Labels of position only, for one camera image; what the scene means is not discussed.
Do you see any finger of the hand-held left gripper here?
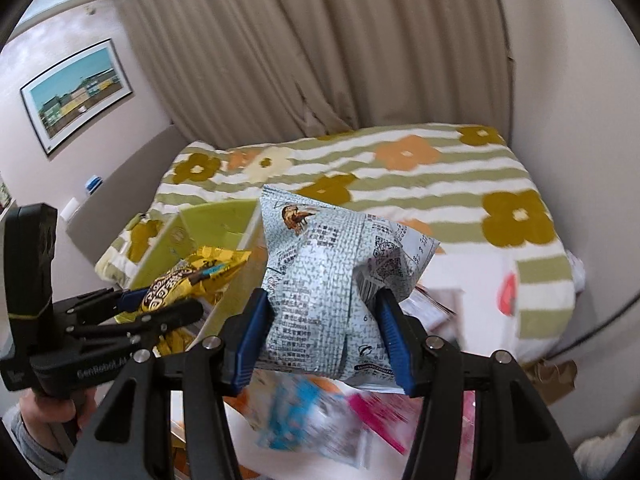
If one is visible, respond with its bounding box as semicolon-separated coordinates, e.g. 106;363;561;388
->
65;300;205;361
52;286;153;333

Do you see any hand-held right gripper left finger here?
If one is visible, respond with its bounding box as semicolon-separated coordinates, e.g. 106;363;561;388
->
62;287;274;480

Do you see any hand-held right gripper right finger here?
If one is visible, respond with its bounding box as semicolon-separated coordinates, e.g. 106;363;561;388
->
372;290;583;480

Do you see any yellow snack packet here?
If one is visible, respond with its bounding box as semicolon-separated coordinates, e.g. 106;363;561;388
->
116;246;252;325
157;327;195;359

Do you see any white grey printed snack bag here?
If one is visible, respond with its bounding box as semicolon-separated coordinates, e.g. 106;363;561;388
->
257;185;442;392

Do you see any green storage box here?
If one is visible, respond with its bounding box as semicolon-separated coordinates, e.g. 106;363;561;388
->
116;199;264;356

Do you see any person's left hand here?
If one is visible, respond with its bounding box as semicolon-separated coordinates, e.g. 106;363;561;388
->
19;391;83;445

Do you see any pink snack packet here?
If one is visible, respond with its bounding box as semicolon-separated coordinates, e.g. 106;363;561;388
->
350;392;427;456

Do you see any blue white snack packet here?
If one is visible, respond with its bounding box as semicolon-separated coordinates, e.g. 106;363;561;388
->
255;377;367;467

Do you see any white fruit print cloth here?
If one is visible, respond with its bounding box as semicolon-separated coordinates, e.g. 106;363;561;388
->
167;252;527;480

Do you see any grey headboard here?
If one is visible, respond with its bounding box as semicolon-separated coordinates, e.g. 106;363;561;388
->
65;124;192;267

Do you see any brown paper bag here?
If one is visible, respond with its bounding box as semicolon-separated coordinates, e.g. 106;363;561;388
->
522;357;579;407

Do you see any striped flower print blanket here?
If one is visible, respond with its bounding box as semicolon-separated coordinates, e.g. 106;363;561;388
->
95;122;586;361

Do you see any white fluffy item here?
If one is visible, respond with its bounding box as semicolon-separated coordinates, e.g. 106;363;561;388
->
572;417;637;480

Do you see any beige curtain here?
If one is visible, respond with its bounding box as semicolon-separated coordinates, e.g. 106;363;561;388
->
107;0;517;161

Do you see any framed wall picture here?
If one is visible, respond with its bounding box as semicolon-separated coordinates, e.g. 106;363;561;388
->
20;37;135;157

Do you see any black cable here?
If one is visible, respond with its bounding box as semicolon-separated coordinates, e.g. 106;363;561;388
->
547;285;640;358

